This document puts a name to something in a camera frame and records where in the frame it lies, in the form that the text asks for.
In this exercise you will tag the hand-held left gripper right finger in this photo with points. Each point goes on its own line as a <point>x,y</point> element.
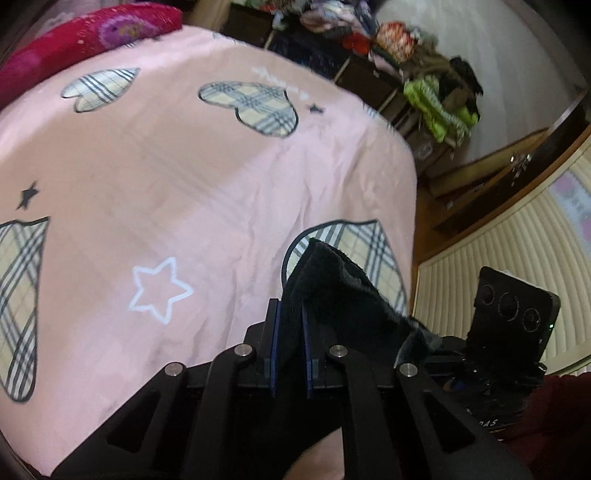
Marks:
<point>307,364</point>

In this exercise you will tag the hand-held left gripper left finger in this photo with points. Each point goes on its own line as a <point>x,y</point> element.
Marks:
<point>274,355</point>

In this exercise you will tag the black pants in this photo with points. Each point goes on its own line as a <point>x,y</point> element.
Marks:
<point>341,295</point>

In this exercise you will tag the person's right forearm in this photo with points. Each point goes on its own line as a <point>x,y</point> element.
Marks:
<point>558,420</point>

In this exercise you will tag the cream ribbed panel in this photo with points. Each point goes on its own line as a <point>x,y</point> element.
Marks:
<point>498,258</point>

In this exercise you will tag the brown wooden door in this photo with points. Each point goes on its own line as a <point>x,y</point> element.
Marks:
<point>503,184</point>

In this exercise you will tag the metal key bunch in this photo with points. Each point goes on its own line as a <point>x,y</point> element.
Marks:
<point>520,164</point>

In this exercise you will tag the pink heart print bedsheet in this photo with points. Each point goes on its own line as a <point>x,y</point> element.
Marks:
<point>184,184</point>

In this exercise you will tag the bright green garment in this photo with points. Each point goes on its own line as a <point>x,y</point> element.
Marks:
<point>436,108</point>

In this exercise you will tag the dark wooden cabinet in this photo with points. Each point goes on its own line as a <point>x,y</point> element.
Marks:
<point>360,81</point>

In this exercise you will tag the pile of colourful clothes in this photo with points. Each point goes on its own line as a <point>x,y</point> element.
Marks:
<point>369,32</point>

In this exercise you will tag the red floral pillow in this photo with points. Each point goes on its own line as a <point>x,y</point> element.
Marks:
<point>69,41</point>

